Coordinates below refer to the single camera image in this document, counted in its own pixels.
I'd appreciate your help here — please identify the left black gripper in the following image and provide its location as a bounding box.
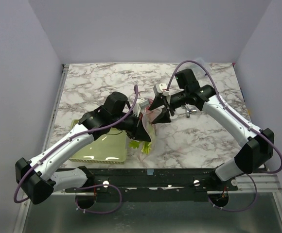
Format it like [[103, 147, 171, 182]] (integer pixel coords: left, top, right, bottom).
[[111, 111, 152, 142]]

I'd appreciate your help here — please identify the green fake celery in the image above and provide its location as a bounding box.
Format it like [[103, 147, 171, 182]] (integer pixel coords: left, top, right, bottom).
[[128, 125, 156, 155]]

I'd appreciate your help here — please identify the clear zip top bag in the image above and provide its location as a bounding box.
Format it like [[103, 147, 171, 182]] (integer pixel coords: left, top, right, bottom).
[[137, 107, 161, 162]]

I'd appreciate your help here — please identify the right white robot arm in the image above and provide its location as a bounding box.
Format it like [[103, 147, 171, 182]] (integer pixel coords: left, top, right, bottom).
[[149, 69, 274, 190]]

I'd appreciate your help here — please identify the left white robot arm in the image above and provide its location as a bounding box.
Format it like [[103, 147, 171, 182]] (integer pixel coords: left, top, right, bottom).
[[14, 92, 151, 204]]

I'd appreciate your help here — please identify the green plastic basket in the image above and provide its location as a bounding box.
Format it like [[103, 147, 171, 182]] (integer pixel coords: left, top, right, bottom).
[[69, 128, 128, 164]]

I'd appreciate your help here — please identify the clear plastic organizer box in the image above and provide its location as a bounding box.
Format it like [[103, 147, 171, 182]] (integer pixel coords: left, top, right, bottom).
[[178, 58, 211, 74]]

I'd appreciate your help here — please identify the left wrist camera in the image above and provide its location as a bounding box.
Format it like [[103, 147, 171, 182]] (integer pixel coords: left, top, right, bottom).
[[133, 98, 150, 117]]

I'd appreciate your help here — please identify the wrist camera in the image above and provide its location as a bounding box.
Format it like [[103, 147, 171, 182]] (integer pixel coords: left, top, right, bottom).
[[153, 83, 170, 97], [133, 98, 150, 117]]

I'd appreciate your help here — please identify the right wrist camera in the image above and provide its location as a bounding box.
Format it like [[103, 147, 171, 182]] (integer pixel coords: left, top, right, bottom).
[[153, 83, 170, 97]]

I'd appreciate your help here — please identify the black table front rail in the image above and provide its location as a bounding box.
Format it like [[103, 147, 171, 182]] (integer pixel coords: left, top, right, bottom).
[[65, 168, 238, 202]]

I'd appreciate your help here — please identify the aluminium frame extrusion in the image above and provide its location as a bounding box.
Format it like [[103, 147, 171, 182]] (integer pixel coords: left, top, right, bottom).
[[236, 173, 282, 193]]

